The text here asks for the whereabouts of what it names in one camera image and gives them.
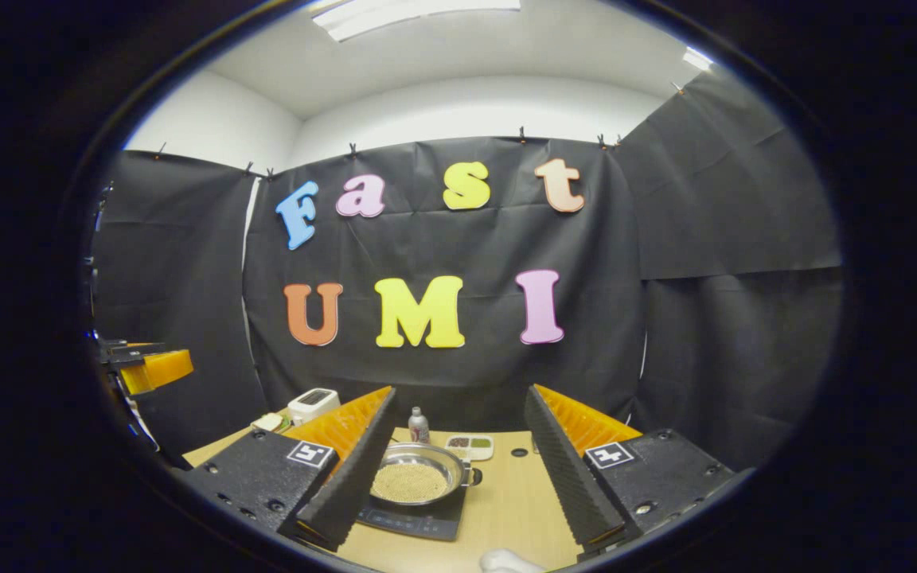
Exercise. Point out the stainless steel pot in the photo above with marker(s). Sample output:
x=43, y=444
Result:
x=427, y=454

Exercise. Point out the white toaster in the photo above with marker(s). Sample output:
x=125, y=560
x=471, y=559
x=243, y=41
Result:
x=314, y=404

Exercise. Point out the pile of soybeans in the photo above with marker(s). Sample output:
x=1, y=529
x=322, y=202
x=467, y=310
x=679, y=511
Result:
x=409, y=482

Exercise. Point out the black induction cooktop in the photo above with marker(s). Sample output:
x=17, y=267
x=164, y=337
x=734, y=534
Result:
x=411, y=521

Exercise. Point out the pale green sandwich plate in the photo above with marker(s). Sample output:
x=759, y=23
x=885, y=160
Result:
x=271, y=424

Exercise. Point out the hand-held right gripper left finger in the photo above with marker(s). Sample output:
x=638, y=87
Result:
x=355, y=477

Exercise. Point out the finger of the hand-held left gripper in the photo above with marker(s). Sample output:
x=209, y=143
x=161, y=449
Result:
x=120, y=348
x=160, y=370

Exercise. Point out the ceiling light panel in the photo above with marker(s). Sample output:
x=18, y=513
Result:
x=697, y=59
x=411, y=12

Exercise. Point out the black backdrop cloth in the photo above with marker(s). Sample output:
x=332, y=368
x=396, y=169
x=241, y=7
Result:
x=665, y=318

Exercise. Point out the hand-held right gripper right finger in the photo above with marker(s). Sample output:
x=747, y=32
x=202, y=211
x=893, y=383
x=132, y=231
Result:
x=566, y=469

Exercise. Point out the white divided dish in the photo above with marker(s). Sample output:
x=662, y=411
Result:
x=470, y=451

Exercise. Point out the aluminium drink bottle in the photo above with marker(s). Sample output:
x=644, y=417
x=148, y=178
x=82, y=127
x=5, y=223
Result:
x=419, y=428

